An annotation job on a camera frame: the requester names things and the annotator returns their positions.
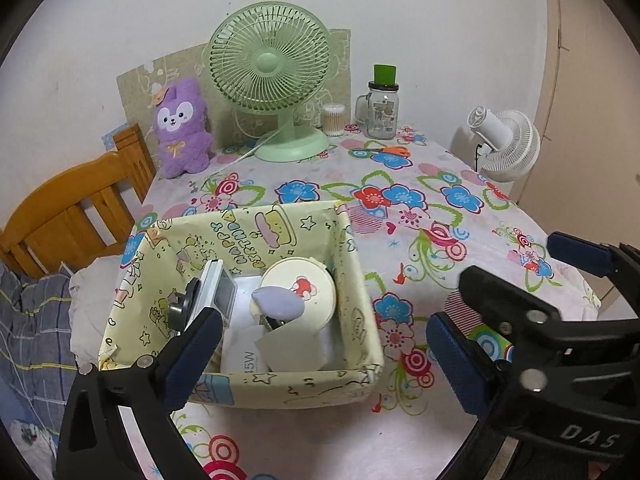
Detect glass mason jar mug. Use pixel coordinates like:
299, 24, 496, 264
355, 81, 399, 140

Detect white pillow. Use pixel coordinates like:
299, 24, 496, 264
68, 256, 120, 367

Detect yellow cartoon fabric storage box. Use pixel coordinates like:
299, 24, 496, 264
99, 202, 384, 410

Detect white 45W charger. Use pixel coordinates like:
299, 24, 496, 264
220, 325, 269, 374

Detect white clip fan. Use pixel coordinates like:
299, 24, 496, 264
468, 106, 541, 183

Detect white fan power cord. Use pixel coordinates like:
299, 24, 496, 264
214, 127, 286, 166

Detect cotton swab container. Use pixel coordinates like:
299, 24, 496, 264
322, 103, 348, 136

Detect wooden chair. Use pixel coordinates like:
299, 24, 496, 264
1, 125, 156, 280

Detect floral tablecloth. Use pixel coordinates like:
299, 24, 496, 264
126, 128, 600, 479

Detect purple plush toy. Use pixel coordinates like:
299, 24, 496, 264
152, 77, 213, 179

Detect orange handled scissors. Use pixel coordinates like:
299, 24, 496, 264
368, 146, 411, 158

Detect white power bank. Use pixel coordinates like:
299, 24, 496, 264
189, 260, 236, 330

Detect white charger adapter block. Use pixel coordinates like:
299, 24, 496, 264
255, 327, 328, 373

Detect blue plaid bedding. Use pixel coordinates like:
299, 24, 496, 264
0, 263, 79, 461

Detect round cream cartoon mirror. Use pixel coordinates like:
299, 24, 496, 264
259, 257, 337, 333

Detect black phone holder mount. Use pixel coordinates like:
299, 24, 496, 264
168, 278, 201, 333

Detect green cup on jar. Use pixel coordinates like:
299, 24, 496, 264
373, 64, 397, 86

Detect green desk fan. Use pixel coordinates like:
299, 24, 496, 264
204, 1, 332, 162

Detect lilac oval pebble object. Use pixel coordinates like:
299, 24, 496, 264
252, 286, 305, 322

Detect beige cartoon wall sheet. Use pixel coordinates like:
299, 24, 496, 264
116, 28, 352, 164

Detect beige door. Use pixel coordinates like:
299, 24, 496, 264
514, 0, 639, 245

